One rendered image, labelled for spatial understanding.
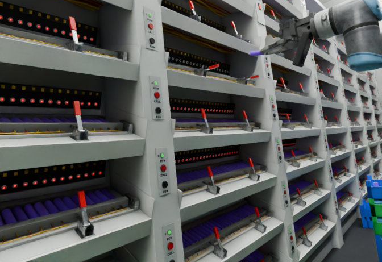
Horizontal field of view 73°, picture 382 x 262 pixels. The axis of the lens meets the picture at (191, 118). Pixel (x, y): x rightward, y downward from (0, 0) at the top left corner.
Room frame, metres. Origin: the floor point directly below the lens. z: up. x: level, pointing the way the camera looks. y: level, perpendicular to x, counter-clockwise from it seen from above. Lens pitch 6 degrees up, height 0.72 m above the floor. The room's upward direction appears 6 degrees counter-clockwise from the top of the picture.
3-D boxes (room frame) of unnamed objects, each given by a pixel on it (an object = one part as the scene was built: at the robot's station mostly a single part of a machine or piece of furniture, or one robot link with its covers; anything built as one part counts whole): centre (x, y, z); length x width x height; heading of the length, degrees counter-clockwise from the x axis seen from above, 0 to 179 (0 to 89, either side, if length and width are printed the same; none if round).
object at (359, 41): (0.74, -0.54, 0.95); 0.12 x 0.09 x 0.12; 88
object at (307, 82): (1.79, -0.80, 0.90); 0.20 x 0.09 x 1.81; 47
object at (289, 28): (0.86, -0.41, 1.08); 0.12 x 0.08 x 0.09; 46
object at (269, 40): (0.92, -0.32, 1.07); 0.09 x 0.03 x 0.06; 50
